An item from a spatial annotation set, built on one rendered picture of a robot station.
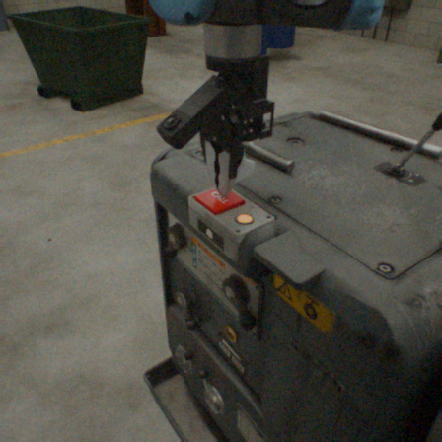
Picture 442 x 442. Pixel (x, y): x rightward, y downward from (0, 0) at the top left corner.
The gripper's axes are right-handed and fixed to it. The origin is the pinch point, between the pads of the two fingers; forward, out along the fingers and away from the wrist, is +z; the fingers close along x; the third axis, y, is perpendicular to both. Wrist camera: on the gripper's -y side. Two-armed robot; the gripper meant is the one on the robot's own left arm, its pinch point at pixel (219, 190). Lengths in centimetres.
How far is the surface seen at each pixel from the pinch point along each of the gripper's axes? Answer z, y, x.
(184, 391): 74, 0, 17
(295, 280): 1.9, -3.3, -20.5
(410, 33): 112, 671, 384
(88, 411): 128, -19, 64
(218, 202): 1.2, -1.1, -1.1
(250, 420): 46.1, -1.6, -12.1
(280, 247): 2.0, -0.2, -14.5
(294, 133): 2.1, 29.1, 13.0
